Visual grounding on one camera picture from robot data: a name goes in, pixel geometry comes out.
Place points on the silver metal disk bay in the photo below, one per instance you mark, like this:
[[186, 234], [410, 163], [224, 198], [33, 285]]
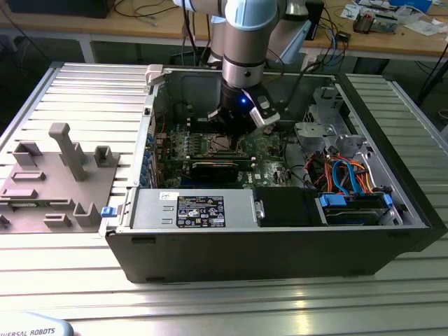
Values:
[[309, 131]]

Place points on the grey perforated metal cage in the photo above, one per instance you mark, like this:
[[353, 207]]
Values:
[[325, 94]]

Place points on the black open PC case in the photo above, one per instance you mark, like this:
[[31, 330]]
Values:
[[245, 255]]

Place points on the hard disk in blue carrier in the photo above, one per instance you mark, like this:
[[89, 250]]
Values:
[[330, 202]]

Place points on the green RAM stick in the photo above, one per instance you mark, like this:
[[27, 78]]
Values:
[[224, 160]]

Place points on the pale grey case latch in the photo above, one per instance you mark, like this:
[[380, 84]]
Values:
[[154, 73]]

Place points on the white paper sheet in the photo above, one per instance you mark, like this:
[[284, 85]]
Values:
[[423, 28]]

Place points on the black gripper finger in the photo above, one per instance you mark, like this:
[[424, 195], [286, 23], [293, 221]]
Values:
[[241, 134], [218, 120]]

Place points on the blue box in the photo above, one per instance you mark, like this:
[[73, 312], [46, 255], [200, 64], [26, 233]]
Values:
[[411, 4]]

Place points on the blue plastic case latch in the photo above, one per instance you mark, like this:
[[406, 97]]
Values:
[[107, 212]]

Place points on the green motherboard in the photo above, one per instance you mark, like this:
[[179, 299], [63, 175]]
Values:
[[276, 159]]

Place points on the grey plastic parts rack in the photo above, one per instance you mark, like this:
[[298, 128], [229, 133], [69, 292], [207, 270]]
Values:
[[52, 182]]

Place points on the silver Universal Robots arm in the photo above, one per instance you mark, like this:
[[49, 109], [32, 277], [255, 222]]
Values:
[[245, 38]]

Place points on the pale blue teach pendant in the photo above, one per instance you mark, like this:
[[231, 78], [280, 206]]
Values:
[[31, 329]]

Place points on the CPU socket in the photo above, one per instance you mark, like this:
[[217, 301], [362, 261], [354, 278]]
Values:
[[209, 141]]

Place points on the black graphics card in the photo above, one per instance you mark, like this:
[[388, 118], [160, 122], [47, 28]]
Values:
[[213, 173]]

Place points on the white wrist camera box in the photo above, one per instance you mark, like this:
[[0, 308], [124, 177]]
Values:
[[262, 117]]

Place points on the grey power supply unit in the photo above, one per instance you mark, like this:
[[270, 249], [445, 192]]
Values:
[[150, 210]]

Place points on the black box on desk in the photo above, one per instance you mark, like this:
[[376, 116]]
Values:
[[59, 8]]

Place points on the wooden desk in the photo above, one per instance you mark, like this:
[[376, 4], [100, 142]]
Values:
[[147, 26]]

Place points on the small black adapter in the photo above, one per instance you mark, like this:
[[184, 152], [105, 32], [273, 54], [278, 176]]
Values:
[[343, 37]]

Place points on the grey metal part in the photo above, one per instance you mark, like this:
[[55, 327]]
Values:
[[385, 25]]

